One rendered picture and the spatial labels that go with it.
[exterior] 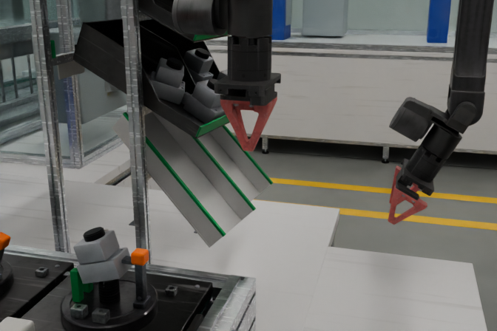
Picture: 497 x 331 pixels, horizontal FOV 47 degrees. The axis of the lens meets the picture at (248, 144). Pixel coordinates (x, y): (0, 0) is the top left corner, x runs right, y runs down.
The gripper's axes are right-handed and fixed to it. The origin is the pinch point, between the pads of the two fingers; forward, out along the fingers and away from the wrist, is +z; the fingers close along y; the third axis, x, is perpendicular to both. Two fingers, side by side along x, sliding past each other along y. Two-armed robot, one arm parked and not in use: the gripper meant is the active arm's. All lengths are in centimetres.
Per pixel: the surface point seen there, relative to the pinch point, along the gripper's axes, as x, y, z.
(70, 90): -78, -80, 12
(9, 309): -34.5, 8.4, 26.4
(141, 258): -13.7, 5.9, 16.2
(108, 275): -18.4, 7.1, 19.0
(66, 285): -30.1, 0.1, 26.4
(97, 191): -62, -64, 37
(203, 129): -12.4, -16.2, 3.0
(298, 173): -52, -337, 123
